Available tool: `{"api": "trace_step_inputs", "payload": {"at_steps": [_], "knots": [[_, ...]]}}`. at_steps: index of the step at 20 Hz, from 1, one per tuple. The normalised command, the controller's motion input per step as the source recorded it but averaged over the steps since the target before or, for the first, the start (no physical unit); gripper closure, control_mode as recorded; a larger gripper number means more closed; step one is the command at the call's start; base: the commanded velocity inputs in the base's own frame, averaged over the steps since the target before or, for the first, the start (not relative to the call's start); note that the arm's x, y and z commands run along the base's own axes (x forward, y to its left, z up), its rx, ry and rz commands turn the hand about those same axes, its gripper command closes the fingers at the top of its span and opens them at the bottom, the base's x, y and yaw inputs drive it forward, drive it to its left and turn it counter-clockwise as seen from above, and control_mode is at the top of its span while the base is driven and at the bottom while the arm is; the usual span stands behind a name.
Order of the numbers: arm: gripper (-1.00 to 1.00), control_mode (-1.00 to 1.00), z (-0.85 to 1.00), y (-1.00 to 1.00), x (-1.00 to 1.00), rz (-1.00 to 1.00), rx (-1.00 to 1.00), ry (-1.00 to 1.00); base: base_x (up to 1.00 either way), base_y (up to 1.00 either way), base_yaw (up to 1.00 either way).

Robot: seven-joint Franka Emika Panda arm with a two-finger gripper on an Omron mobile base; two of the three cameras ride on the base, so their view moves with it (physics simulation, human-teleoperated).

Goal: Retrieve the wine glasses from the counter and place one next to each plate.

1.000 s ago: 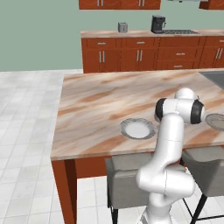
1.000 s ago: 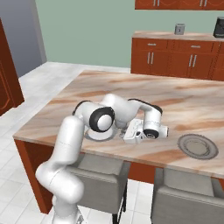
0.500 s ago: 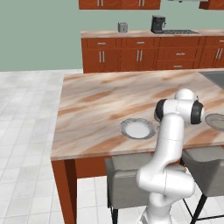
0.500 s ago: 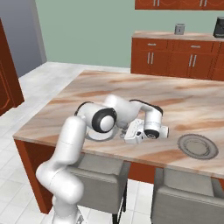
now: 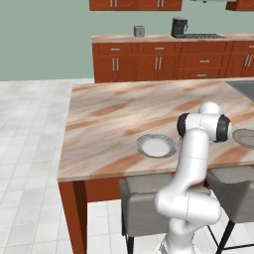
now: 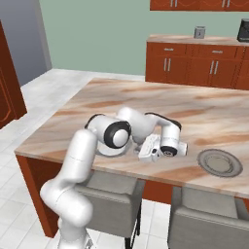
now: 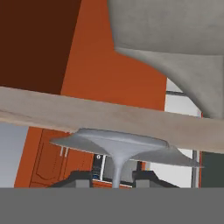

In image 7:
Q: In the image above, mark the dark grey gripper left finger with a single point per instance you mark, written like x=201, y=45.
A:
x=79, y=178

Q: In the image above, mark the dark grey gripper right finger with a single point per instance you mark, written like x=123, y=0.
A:
x=144, y=178

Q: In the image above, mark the orange cupboard door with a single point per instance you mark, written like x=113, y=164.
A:
x=46, y=163
x=78, y=160

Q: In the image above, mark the black appliance with round mark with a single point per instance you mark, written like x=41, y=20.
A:
x=98, y=166

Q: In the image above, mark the dark grey panel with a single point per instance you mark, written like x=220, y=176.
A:
x=213, y=170

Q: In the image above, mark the white appliance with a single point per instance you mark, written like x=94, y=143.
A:
x=180, y=105

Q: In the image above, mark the tall orange cupboard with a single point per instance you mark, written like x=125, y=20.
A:
x=110, y=61

